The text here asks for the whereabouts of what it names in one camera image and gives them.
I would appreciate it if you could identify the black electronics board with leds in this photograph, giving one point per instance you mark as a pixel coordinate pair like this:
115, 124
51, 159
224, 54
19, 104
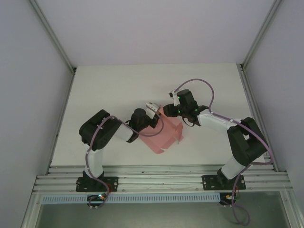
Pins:
229, 198
96, 197

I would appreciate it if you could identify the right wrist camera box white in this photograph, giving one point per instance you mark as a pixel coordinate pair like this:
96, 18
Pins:
174, 96

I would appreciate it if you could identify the aluminium mounting rail frame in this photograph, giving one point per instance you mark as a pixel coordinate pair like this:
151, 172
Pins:
161, 177

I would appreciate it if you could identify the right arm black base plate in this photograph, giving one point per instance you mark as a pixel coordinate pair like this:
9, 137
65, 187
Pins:
210, 183

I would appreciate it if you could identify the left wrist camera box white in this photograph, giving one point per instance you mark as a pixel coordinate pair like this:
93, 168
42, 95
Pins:
152, 106

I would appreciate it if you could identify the aluminium corner post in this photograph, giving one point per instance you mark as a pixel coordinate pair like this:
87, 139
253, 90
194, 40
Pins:
260, 33
53, 35

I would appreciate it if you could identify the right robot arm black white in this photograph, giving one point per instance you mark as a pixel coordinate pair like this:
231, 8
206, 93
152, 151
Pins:
244, 147

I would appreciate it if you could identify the aluminium table side rail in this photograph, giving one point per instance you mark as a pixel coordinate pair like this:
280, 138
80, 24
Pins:
64, 107
253, 102

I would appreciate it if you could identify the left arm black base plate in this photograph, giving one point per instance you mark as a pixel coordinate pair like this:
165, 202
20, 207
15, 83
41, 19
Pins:
111, 184

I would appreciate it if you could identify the pink paper box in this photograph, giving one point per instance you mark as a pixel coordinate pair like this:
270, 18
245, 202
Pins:
164, 137

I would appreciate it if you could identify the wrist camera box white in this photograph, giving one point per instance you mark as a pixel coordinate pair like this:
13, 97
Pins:
152, 106
174, 96

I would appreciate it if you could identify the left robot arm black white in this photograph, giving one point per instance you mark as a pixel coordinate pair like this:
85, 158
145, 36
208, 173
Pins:
99, 128

